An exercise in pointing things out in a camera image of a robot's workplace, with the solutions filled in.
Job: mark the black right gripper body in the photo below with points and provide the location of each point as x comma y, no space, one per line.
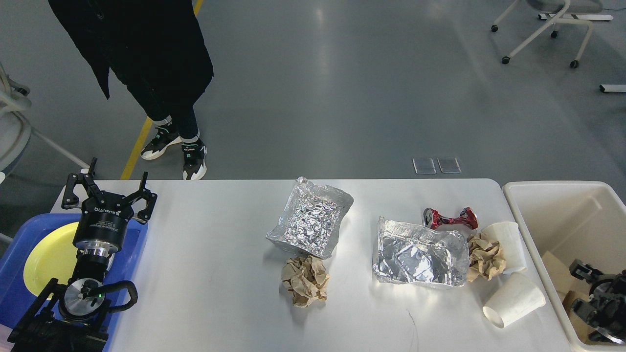
609,299

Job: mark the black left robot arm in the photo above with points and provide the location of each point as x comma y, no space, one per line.
70,317

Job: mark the crumpled brown paper ball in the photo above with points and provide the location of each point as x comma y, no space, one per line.
306,279

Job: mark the brown paper bag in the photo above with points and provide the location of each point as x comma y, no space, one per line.
568,289

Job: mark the blue plastic tray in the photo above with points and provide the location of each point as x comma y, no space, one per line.
16,299

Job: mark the white bar on floor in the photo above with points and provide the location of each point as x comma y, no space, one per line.
612,88

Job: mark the white chair leg left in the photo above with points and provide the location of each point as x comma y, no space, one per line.
16,130

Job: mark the floor outlet plates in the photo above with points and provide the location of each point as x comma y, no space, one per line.
432,166

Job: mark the white office chair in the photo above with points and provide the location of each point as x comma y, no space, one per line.
546,30

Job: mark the crushed red soda can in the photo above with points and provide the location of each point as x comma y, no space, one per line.
433,219

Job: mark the foil tray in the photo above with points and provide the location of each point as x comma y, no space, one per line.
408,253
311,219

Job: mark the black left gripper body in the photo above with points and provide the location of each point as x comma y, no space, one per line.
100,222

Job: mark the small crumpled brown paper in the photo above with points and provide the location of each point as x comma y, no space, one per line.
486,258

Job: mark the yellow-green plastic plate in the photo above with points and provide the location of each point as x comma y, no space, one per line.
55,256

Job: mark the white paper cup lying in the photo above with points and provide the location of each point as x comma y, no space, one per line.
515,299

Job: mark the cream plastic bin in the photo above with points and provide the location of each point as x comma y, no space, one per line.
572,220

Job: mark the person in black coat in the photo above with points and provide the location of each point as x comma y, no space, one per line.
157,50

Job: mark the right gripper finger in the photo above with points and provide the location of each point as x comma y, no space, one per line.
582,271
591,312

